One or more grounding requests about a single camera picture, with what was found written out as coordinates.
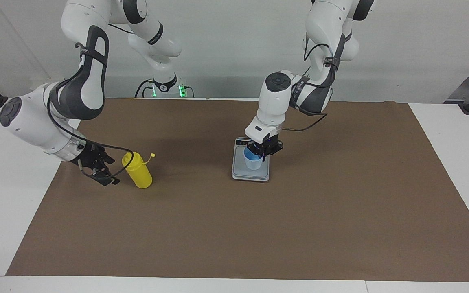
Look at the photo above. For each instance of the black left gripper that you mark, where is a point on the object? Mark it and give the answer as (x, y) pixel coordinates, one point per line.
(267, 145)

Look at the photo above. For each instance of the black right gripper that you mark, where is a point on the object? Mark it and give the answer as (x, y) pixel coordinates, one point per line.
(88, 158)

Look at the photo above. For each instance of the light blue plastic cup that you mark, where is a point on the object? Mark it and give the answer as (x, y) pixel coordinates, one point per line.
(254, 163)

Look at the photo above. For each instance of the yellow seasoning bottle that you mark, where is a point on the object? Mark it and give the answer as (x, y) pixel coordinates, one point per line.
(140, 173)

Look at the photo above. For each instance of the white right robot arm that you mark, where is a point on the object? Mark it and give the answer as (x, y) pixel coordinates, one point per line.
(84, 49)

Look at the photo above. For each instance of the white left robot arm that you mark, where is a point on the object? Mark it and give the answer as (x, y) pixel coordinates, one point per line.
(320, 49)

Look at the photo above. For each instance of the silver digital kitchen scale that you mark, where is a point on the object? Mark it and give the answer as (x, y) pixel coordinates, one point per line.
(250, 174)

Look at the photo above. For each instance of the brown paper table mat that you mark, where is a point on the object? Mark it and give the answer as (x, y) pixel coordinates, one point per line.
(259, 228)

